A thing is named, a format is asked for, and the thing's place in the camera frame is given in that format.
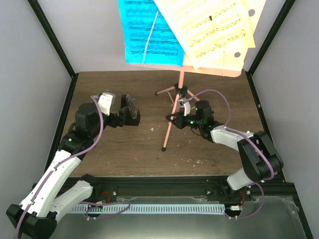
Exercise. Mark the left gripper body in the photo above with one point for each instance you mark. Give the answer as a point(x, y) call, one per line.
point(114, 123)

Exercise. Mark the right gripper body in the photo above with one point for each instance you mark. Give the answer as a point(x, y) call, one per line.
point(195, 125)

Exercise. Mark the black metronome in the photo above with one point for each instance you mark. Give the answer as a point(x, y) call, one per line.
point(129, 111)

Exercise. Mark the pink music stand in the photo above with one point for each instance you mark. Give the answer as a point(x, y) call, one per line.
point(231, 67)

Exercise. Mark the blue sheet music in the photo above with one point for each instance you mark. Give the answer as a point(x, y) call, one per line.
point(148, 39)

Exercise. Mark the yellow sheet music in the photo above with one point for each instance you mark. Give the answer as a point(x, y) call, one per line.
point(209, 30)

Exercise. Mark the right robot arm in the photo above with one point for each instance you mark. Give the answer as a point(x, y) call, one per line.
point(259, 157)

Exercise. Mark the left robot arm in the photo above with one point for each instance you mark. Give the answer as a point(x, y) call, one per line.
point(39, 213)

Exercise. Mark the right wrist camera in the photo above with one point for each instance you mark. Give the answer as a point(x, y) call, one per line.
point(184, 103)

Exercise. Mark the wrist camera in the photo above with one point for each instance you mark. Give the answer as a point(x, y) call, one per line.
point(184, 103)
point(106, 100)

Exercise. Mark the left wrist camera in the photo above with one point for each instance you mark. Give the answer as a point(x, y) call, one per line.
point(106, 100)

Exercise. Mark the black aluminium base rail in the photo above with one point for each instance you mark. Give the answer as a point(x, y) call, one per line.
point(212, 188)

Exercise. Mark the light blue slotted cable duct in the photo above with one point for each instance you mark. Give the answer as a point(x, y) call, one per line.
point(202, 209)

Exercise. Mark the left black frame post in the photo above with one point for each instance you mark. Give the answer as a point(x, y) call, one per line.
point(39, 13)

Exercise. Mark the black frame post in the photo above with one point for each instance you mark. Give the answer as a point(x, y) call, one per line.
point(39, 13)
point(283, 13)

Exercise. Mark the right black frame post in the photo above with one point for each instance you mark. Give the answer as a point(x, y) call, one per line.
point(283, 13)

